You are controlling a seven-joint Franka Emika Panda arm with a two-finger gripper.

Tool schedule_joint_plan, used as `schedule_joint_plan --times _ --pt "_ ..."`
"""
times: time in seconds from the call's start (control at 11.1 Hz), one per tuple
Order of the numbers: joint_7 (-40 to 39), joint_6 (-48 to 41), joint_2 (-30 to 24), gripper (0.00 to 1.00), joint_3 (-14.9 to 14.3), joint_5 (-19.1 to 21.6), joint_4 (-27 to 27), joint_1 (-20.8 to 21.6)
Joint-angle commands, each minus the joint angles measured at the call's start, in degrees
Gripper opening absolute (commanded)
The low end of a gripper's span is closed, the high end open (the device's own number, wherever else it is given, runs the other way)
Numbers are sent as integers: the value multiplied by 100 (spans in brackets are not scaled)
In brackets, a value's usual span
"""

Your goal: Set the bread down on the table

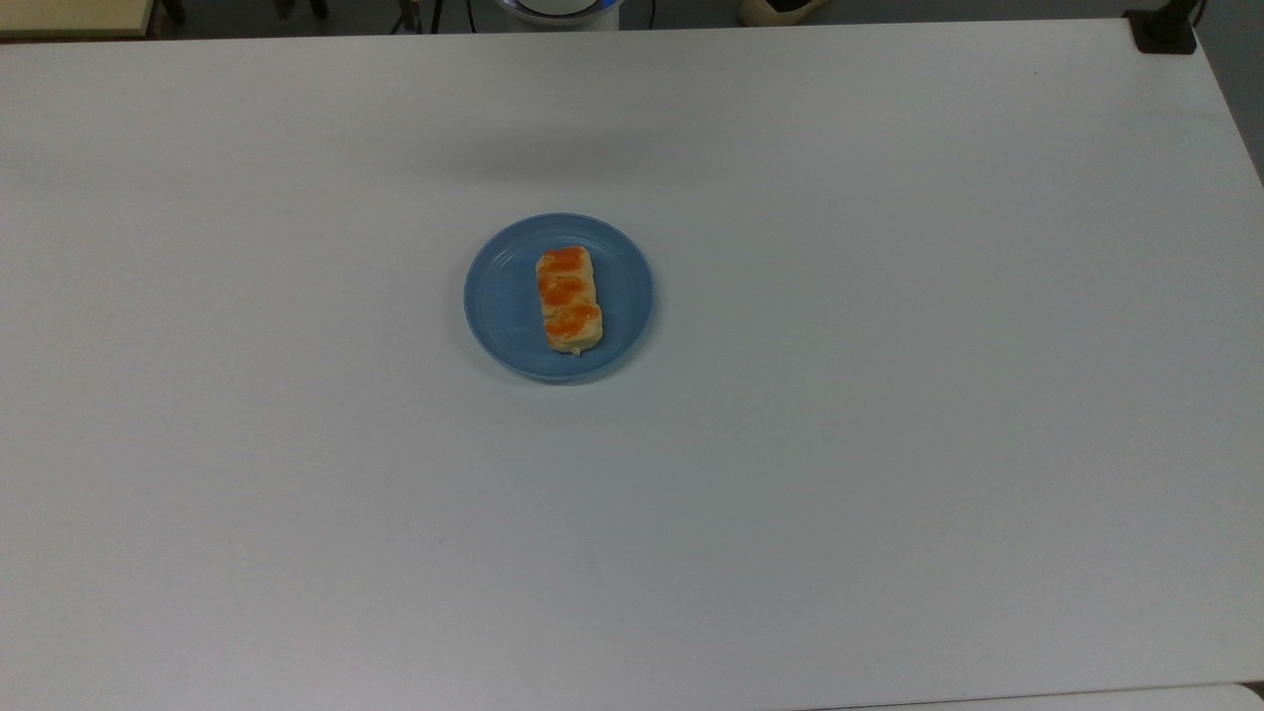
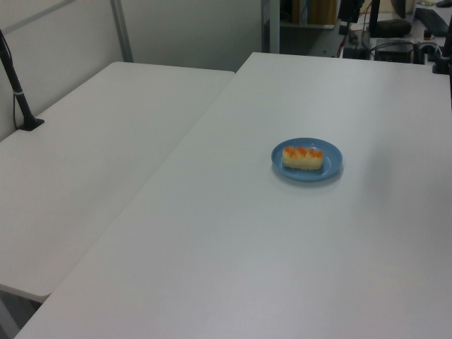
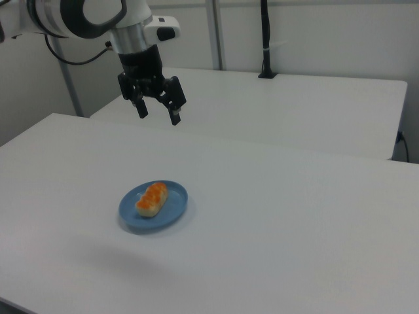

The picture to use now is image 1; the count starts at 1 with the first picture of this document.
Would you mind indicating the orange glazed bread piece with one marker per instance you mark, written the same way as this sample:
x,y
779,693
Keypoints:
x,y
569,300

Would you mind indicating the blue round plastic plate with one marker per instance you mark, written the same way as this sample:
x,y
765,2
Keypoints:
x,y
504,306

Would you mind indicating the beige shoe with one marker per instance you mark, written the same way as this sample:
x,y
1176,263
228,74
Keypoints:
x,y
780,11

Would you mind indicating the black tripod legs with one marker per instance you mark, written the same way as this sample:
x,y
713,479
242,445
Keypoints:
x,y
434,14

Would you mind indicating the dark chair leg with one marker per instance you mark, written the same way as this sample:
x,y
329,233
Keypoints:
x,y
173,10

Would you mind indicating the black table clamp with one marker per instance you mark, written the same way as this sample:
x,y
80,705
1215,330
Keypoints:
x,y
1163,32

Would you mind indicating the light wooden side table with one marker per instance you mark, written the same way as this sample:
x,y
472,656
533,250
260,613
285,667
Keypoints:
x,y
69,16

